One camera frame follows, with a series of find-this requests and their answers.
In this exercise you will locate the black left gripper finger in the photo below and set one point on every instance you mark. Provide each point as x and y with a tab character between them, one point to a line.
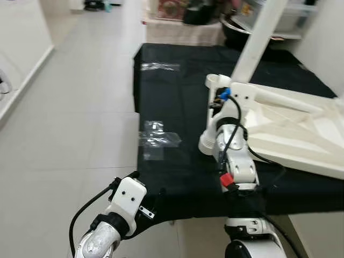
160	196
132	174

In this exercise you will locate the black tablecloth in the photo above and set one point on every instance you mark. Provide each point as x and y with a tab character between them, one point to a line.
177	177

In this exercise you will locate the clear tape patch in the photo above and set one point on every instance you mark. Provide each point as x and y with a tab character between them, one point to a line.
156	140

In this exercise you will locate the metal basin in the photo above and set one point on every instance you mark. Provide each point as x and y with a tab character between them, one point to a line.
234	32

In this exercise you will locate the checked cloth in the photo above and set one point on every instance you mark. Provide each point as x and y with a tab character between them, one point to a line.
183	32

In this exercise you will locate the white plastic table top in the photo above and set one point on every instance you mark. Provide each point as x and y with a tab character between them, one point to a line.
301	140

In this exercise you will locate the black bag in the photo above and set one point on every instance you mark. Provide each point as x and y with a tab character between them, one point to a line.
199	13

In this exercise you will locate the clear box green lid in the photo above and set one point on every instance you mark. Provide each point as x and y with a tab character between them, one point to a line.
295	16

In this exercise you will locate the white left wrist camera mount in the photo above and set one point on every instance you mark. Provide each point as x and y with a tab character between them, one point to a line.
129	196

